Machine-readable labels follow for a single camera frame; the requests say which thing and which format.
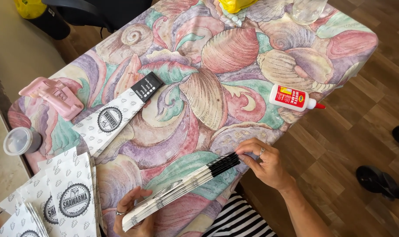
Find person's right hand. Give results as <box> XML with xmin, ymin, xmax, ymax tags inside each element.
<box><xmin>235</xmin><ymin>137</ymin><xmax>297</xmax><ymax>193</ymax></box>

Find person's left hand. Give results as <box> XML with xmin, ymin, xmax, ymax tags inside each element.
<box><xmin>113</xmin><ymin>186</ymin><xmax>155</xmax><ymax>237</ymax></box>

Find stack of paper bags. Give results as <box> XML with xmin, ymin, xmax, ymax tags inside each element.
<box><xmin>121</xmin><ymin>152</ymin><xmax>242</xmax><ymax>232</ymax></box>

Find spread pile of printed paper bags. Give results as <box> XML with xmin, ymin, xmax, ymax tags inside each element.
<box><xmin>0</xmin><ymin>146</ymin><xmax>103</xmax><ymax>237</ymax></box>

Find black white striped shirt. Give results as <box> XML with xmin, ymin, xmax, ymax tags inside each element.
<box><xmin>201</xmin><ymin>192</ymin><xmax>279</xmax><ymax>237</ymax></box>

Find white glue bottle red label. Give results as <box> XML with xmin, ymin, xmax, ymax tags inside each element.
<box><xmin>269</xmin><ymin>84</ymin><xmax>326</xmax><ymax>112</ymax></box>

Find flat bundle of printed paper bags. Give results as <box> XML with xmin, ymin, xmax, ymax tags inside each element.
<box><xmin>71</xmin><ymin>71</ymin><xmax>164</xmax><ymax>157</ymax></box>

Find seashell print tablecloth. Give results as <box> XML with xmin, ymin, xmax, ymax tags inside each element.
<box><xmin>7</xmin><ymin>0</ymin><xmax>379</xmax><ymax>237</ymax></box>

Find small lidded plastic cup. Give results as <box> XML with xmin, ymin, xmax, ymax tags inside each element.
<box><xmin>3</xmin><ymin>127</ymin><xmax>43</xmax><ymax>156</ymax></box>

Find pink tape dispenser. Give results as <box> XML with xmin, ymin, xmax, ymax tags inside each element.
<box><xmin>19</xmin><ymin>77</ymin><xmax>85</xmax><ymax>122</ymax></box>

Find clear plastic bottle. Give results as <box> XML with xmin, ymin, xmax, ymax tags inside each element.
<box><xmin>291</xmin><ymin>0</ymin><xmax>328</xmax><ymax>25</ymax></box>

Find yellow plastic bag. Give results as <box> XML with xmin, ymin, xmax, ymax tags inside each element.
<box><xmin>218</xmin><ymin>0</ymin><xmax>259</xmax><ymax>14</ymax></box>

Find black chair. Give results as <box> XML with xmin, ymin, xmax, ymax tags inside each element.
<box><xmin>42</xmin><ymin>0</ymin><xmax>153</xmax><ymax>33</ymax></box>

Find black bin with yellow liner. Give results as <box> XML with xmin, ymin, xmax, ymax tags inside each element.
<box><xmin>14</xmin><ymin>0</ymin><xmax>71</xmax><ymax>41</ymax></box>

